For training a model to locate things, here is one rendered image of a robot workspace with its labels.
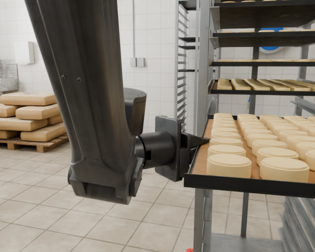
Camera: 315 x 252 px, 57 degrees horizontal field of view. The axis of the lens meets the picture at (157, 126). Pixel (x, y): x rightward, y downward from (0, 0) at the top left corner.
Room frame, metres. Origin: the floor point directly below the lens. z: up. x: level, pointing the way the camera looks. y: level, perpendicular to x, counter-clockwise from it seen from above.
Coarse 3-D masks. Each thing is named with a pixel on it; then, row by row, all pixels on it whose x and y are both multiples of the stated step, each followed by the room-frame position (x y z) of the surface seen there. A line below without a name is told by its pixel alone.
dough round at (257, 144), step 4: (256, 140) 0.43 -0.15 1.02; (260, 140) 0.43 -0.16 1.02; (264, 140) 0.43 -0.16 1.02; (268, 140) 0.43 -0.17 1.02; (272, 140) 0.43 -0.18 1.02; (276, 140) 0.43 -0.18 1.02; (252, 144) 0.42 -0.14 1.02; (256, 144) 0.41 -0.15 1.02; (260, 144) 0.40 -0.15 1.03; (264, 144) 0.40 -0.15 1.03; (268, 144) 0.40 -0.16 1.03; (272, 144) 0.40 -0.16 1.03; (276, 144) 0.40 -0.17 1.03; (280, 144) 0.40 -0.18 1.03; (284, 144) 0.40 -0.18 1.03; (252, 148) 0.42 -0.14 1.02; (256, 148) 0.41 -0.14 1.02; (252, 152) 0.42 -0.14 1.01; (256, 152) 0.41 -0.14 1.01
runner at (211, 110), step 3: (210, 99) 1.32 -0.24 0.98; (213, 99) 1.54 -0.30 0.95; (216, 99) 1.54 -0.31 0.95; (210, 102) 1.29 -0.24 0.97; (213, 102) 1.42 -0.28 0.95; (216, 102) 1.42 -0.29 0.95; (210, 105) 1.31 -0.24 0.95; (213, 105) 1.32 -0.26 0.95; (207, 108) 1.06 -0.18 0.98; (210, 108) 1.23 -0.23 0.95; (213, 108) 1.23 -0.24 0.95; (207, 111) 0.99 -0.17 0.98; (210, 111) 1.15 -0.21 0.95; (213, 111) 1.15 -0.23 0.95; (207, 114) 1.00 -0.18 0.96; (210, 114) 1.08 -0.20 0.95; (213, 114) 1.08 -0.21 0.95; (207, 117) 1.01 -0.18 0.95
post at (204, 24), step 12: (204, 0) 0.95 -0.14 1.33; (204, 12) 0.95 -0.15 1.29; (204, 24) 0.95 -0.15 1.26; (204, 36) 0.95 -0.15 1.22; (204, 48) 0.95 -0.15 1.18; (204, 60) 0.95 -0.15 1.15; (204, 72) 0.95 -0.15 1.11; (204, 84) 0.95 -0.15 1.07; (204, 96) 0.95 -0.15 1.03; (204, 108) 0.95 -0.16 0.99; (204, 120) 0.95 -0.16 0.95
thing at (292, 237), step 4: (284, 212) 1.46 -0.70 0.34; (280, 216) 1.45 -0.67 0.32; (284, 216) 1.45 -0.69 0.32; (284, 220) 1.41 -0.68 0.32; (288, 220) 1.37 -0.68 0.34; (284, 224) 1.37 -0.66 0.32; (288, 224) 1.36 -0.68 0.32; (284, 228) 1.33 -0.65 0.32; (288, 228) 1.33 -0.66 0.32; (292, 228) 1.29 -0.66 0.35; (288, 232) 1.29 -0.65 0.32; (292, 232) 1.27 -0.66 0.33; (288, 236) 1.26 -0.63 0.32; (292, 236) 1.26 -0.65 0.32; (292, 240) 1.23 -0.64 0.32; (296, 240) 1.20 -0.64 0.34; (292, 244) 1.20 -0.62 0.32; (296, 244) 1.19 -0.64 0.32; (292, 248) 1.17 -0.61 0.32; (296, 248) 1.17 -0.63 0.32; (300, 248) 1.13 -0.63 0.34
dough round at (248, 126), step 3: (243, 126) 0.58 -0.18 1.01; (246, 126) 0.58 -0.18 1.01; (249, 126) 0.58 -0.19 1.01; (252, 126) 0.58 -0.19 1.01; (255, 126) 0.58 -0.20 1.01; (258, 126) 0.58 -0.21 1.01; (261, 126) 0.58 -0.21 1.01; (264, 126) 0.58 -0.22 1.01; (243, 129) 0.58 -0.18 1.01; (243, 132) 0.58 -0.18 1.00; (243, 135) 0.58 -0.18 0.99
